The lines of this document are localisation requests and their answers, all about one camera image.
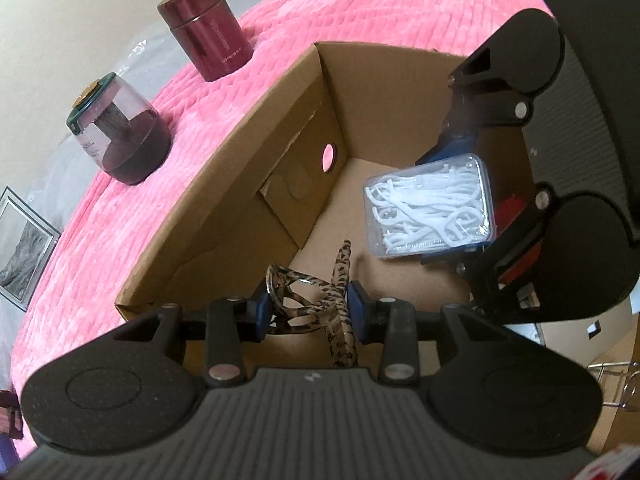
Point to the clear floss pick box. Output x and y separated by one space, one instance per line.
425 210

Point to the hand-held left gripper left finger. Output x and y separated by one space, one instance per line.
262 310

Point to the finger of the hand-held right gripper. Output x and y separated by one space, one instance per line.
505 245
462 110

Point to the red toy figure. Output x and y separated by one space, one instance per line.
507 212

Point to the brown cardboard box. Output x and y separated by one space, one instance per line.
225 185

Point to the framed landscape picture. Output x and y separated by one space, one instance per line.
25 250

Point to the maroon thermos jar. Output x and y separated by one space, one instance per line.
205 30

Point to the white red printed cloth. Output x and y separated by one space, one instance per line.
615 465

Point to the glass jar with dark lid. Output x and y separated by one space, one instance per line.
125 145

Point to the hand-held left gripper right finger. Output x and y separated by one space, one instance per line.
357 305

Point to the pink ribbed blanket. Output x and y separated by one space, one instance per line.
125 220

